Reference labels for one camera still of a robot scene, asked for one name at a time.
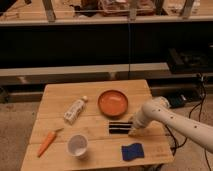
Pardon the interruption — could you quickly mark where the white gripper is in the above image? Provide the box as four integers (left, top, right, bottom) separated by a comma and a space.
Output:
128, 113, 150, 136

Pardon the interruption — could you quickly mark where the black white striped eraser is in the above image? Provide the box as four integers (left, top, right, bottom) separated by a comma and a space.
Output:
108, 122, 132, 134

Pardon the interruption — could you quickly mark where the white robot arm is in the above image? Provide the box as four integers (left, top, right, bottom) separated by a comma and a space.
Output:
129, 96, 213, 153

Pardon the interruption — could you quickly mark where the blue sponge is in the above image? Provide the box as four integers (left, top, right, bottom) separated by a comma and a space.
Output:
121, 143, 144, 161

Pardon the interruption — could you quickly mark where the orange plate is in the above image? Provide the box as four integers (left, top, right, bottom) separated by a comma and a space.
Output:
97, 90, 128, 117

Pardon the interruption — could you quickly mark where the wooden table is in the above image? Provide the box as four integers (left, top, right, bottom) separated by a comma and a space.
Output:
21, 80, 173, 171

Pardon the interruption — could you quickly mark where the long wooden shelf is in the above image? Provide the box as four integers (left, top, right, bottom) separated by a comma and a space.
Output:
0, 62, 213, 87

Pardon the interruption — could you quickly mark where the white bottle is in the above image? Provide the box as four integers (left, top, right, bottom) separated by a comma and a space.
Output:
64, 96, 88, 125

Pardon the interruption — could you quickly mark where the black box on shelf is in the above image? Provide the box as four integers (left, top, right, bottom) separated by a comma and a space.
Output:
167, 48, 213, 74

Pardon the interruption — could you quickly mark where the orange carrot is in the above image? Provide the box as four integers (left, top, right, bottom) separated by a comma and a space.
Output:
37, 128, 62, 158

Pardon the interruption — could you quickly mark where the black cable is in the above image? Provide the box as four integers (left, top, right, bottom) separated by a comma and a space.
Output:
163, 73, 213, 171

